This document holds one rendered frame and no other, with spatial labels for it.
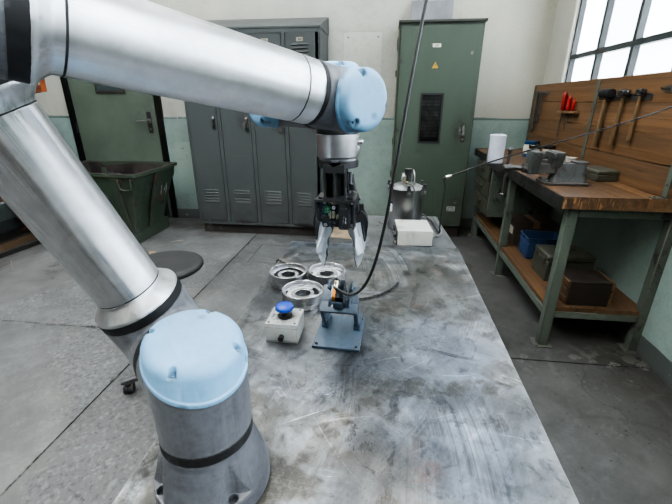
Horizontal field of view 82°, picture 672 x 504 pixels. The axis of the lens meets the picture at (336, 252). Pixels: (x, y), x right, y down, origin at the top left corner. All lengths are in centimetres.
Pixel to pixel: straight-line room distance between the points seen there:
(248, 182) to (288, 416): 335
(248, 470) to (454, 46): 360
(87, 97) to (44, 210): 470
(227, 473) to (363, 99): 48
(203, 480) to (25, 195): 37
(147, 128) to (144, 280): 433
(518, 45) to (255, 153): 260
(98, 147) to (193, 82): 483
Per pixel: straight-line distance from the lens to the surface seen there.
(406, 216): 190
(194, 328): 50
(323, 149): 67
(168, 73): 40
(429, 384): 76
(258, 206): 394
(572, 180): 244
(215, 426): 50
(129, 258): 54
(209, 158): 402
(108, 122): 509
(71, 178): 51
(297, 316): 86
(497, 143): 307
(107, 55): 38
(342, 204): 66
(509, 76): 426
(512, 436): 71
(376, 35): 415
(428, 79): 378
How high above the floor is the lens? 128
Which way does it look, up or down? 22 degrees down
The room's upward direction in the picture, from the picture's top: straight up
